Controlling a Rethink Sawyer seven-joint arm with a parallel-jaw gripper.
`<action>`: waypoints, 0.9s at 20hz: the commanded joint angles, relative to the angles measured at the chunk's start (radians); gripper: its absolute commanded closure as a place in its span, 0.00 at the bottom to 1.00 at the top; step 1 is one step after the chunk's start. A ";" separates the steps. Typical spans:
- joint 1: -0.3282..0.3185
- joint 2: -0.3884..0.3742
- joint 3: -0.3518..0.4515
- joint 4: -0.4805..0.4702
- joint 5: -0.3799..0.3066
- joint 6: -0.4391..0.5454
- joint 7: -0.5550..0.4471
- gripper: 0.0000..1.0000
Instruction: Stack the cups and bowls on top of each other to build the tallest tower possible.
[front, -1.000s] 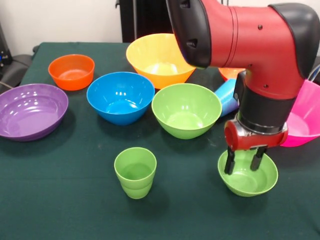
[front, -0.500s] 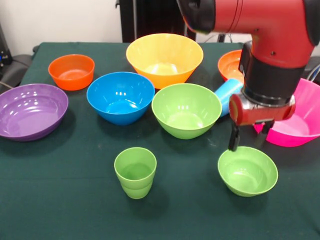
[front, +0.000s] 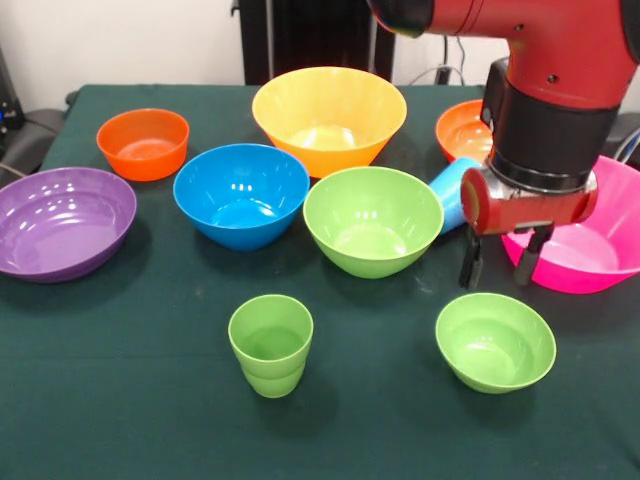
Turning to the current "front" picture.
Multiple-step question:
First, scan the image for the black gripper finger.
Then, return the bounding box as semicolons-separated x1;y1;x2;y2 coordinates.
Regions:
513;223;556;286
458;226;486;291

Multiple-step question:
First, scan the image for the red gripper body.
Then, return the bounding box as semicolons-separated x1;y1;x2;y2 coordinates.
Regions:
459;167;600;237

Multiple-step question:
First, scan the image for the blue cup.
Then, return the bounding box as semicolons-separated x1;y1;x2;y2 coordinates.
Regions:
427;156;484;236

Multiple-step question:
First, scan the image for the small green bowl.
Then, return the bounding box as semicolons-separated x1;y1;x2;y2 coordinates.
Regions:
434;292;558;395

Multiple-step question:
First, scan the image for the large green bowl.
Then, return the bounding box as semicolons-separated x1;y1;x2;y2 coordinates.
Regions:
302;166;446;280

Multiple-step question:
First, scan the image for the stack of green cups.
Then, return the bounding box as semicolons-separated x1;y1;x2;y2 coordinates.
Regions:
227;293;315;399

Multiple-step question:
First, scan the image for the wide purple bowl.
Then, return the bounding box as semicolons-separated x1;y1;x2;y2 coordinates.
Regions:
0;166;138;284

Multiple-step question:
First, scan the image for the large pink bowl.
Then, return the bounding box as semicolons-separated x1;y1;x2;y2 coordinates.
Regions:
501;155;640;295

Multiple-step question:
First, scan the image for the wide red-orange bowl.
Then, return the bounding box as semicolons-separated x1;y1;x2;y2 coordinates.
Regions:
434;98;497;165

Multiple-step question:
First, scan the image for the grey chair with black knob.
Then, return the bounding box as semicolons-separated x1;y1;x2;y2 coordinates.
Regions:
602;112;640;162

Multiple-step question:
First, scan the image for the large yellow-orange bowl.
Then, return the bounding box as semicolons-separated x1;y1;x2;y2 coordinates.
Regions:
251;66;408;180

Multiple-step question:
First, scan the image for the blue bowl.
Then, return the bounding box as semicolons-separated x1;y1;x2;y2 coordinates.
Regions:
172;143;311;252

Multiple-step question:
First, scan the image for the small orange bowl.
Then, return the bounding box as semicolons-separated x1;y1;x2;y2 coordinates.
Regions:
96;108;191;182

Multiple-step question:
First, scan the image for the dark green tablecloth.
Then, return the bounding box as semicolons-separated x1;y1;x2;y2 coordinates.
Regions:
0;83;640;480

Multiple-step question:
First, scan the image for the black equipment box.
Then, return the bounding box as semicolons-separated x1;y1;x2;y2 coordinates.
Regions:
0;44;26;139

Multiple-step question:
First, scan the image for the black wall cable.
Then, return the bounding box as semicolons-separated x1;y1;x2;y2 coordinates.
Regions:
442;33;469;86

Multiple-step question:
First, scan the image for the white cable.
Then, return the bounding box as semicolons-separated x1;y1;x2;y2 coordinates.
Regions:
407;64;442;86

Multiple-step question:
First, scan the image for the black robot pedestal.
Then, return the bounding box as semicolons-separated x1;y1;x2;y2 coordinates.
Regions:
230;0;397;86

